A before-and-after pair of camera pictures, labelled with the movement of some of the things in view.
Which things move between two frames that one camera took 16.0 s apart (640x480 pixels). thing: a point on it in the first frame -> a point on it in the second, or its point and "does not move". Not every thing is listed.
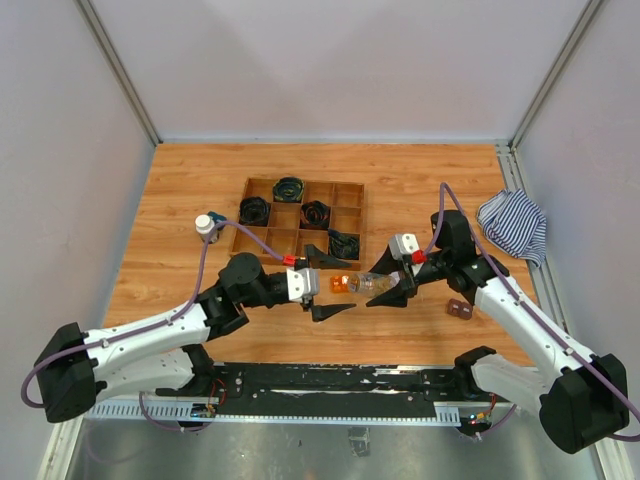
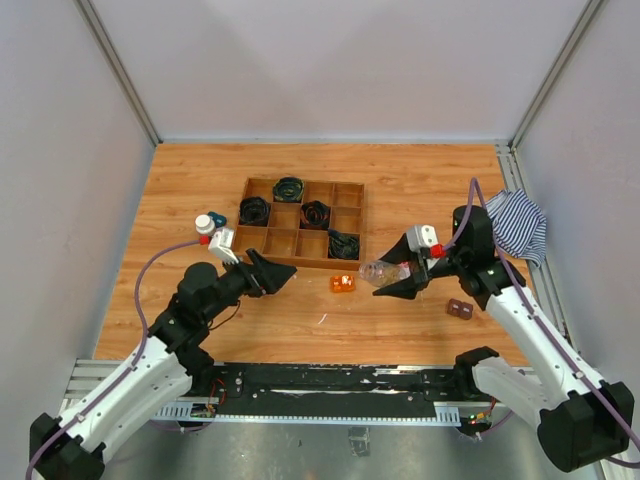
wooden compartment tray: x=294 y=213 does not move
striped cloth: x=514 y=224 does not move
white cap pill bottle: x=204 y=224 does not move
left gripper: x=321 y=260 -> x=265 y=277
